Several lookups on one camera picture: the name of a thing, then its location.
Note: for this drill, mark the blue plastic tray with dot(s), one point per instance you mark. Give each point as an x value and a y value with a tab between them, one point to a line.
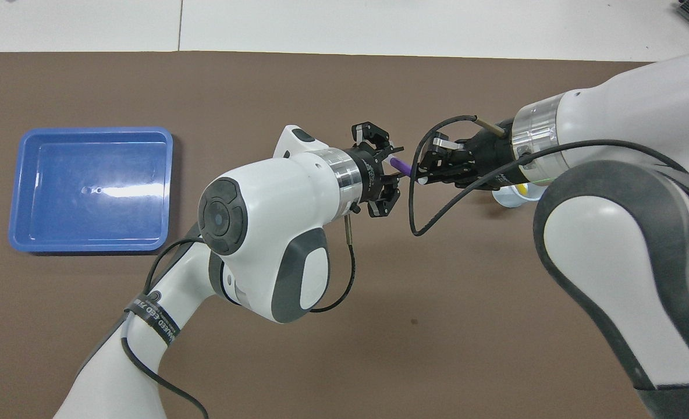
88	192

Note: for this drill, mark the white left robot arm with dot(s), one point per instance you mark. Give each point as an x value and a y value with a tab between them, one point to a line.
263	221

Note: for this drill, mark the brown table mat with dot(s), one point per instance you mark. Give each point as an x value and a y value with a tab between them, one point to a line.
379	349

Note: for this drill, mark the yellow marker pen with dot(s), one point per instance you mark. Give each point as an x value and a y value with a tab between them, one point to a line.
521	189

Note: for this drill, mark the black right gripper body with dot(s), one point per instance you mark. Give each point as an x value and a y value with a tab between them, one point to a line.
487	154

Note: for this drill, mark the purple marker pen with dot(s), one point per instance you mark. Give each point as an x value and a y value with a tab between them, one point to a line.
401	165

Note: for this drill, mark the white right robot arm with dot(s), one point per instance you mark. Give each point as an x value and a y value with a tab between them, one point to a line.
624	233

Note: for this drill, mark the clear plastic cup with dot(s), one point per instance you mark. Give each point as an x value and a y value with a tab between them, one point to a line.
510	199

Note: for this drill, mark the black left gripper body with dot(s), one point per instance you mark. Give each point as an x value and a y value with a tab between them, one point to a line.
370	171

